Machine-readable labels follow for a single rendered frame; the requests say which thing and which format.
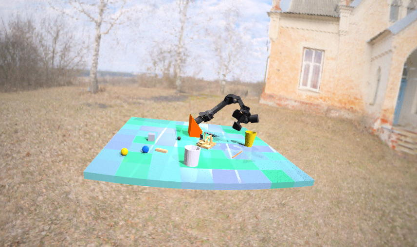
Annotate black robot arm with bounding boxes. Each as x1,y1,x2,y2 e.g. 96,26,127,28
194,94,259,126

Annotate white cup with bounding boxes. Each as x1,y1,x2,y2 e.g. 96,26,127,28
184,145,200,167

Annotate yellow cup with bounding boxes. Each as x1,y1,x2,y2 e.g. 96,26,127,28
245,131,256,147

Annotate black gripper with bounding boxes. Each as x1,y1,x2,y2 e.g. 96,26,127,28
232,105,250,131

